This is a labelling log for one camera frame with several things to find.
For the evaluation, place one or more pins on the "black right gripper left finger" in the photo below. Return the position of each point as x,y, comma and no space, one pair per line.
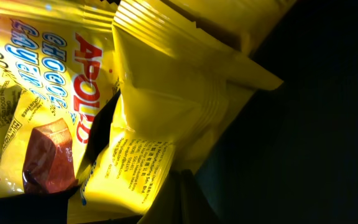
166,208

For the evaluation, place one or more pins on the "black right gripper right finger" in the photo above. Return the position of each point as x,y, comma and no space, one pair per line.
195,208

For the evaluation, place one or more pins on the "small yellow snack packet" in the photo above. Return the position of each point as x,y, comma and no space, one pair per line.
240,24

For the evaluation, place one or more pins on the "yellow Julies snack packet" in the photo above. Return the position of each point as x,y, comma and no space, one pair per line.
180,89

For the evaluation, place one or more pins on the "black box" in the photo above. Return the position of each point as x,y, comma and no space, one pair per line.
289,156

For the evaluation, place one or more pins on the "yellow chocolate cake packet top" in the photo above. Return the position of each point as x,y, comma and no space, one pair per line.
66,77

